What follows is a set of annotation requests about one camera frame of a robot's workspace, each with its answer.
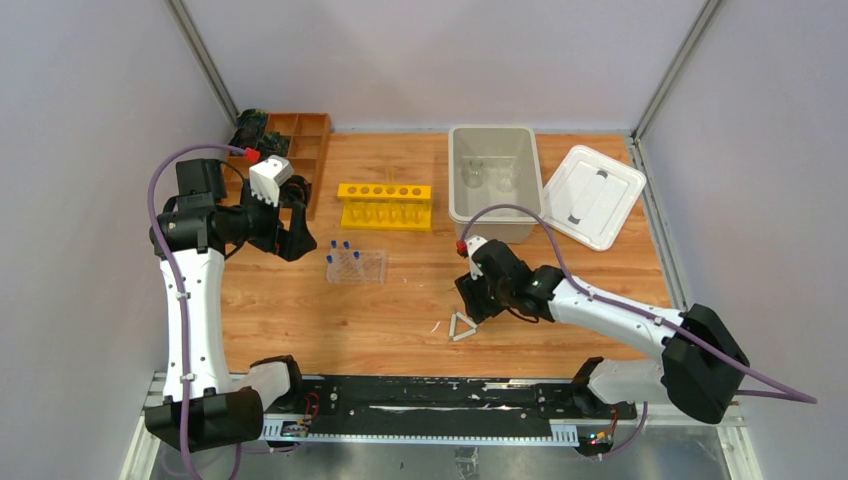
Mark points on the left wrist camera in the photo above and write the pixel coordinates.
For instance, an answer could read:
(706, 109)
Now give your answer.
(267, 177)

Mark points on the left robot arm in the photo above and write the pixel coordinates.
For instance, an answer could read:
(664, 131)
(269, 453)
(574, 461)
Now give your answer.
(203, 406)

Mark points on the grey plastic bin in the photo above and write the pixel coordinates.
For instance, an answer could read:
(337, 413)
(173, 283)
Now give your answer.
(495, 145)

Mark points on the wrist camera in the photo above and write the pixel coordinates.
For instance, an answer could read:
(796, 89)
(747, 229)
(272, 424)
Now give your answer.
(267, 177)
(467, 248)

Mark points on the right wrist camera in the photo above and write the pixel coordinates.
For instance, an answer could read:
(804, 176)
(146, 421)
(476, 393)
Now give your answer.
(467, 248)

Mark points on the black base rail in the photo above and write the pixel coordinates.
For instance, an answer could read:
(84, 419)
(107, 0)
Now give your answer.
(439, 408)

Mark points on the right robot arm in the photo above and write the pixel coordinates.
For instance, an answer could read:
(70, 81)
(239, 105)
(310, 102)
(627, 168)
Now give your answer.
(689, 355)

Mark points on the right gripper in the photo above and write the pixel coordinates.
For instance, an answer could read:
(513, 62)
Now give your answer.
(475, 304)

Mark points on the white bin lid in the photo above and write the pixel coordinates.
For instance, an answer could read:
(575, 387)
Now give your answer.
(590, 196)

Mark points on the clear plastic tube rack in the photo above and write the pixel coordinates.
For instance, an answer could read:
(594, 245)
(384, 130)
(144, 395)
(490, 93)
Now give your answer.
(373, 269)

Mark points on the small glass flask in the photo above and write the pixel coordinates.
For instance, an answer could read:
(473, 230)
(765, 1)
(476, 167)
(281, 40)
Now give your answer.
(473, 173)

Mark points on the yellow test tube rack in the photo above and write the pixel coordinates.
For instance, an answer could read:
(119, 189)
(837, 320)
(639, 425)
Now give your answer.
(386, 207)

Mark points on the white clay triangle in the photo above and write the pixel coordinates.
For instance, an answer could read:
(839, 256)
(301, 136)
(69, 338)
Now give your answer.
(461, 327)

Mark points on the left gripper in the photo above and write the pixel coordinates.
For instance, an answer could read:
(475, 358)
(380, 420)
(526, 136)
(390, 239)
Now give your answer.
(286, 223)

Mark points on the wooden compartment tray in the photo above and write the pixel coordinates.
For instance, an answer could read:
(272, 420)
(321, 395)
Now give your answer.
(301, 138)

